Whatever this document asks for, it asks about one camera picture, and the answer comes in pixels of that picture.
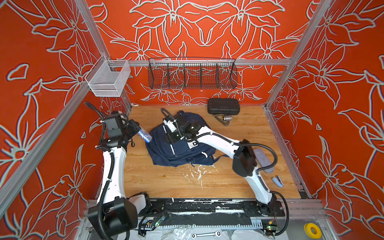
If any white wire wall basket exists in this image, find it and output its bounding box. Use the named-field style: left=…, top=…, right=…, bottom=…
left=85, top=55, right=131, bottom=97

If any silver combination wrench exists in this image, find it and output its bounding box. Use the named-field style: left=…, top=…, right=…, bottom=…
left=191, top=231, right=222, bottom=239

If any navy blue student backpack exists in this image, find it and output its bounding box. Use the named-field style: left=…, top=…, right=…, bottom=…
left=146, top=108, right=220, bottom=167

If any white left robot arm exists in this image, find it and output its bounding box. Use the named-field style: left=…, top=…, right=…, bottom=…
left=88, top=111, right=150, bottom=240

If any black plastic tool case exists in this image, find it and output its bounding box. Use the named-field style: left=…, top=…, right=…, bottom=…
left=207, top=98, right=240, bottom=115

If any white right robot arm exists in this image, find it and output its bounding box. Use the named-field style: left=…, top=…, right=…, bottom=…
left=161, top=108, right=278, bottom=216

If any black wire wall basket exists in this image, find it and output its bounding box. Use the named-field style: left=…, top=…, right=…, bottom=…
left=148, top=57, right=238, bottom=90

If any yellow tape roll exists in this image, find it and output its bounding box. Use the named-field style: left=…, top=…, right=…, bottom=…
left=304, top=223, right=322, bottom=239

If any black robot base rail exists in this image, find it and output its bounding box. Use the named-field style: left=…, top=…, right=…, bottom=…
left=151, top=198, right=286, bottom=218

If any clear pencil case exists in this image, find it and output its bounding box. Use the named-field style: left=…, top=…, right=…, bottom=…
left=138, top=128, right=153, bottom=143

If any blue stapler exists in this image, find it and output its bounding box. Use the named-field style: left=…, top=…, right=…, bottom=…
left=272, top=176, right=285, bottom=188

